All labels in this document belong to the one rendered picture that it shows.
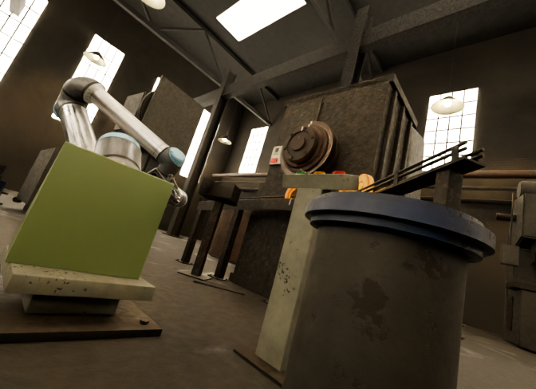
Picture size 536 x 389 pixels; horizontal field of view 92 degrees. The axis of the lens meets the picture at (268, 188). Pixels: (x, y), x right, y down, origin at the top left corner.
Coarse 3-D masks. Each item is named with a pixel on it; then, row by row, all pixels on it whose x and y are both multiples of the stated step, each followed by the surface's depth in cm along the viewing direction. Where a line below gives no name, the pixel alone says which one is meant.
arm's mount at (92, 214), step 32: (64, 160) 66; (96, 160) 71; (64, 192) 66; (96, 192) 71; (128, 192) 77; (160, 192) 83; (32, 224) 62; (64, 224) 67; (96, 224) 71; (128, 224) 77; (32, 256) 62; (64, 256) 67; (96, 256) 71; (128, 256) 77
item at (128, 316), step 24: (0, 288) 70; (0, 312) 57; (24, 312) 60; (48, 312) 63; (72, 312) 66; (96, 312) 70; (120, 312) 76; (0, 336) 50; (24, 336) 52; (48, 336) 55; (72, 336) 58; (96, 336) 61; (120, 336) 65; (144, 336) 70
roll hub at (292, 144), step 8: (288, 136) 201; (296, 136) 196; (304, 136) 191; (288, 144) 199; (296, 144) 191; (304, 144) 187; (312, 144) 181; (288, 152) 195; (296, 152) 190; (312, 152) 183; (296, 160) 187; (304, 160) 186
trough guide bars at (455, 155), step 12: (456, 144) 77; (432, 156) 85; (444, 156) 80; (456, 156) 76; (468, 156) 80; (480, 156) 76; (408, 168) 95; (420, 168) 89; (432, 168) 92; (384, 180) 107; (396, 180) 99
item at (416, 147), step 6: (414, 132) 228; (414, 138) 229; (420, 138) 244; (414, 144) 230; (420, 144) 244; (408, 150) 223; (414, 150) 230; (420, 150) 245; (408, 156) 223; (414, 156) 231; (420, 156) 246; (408, 162) 222; (414, 162) 231; (414, 168) 232; (414, 174) 233; (414, 192) 234; (420, 192) 250
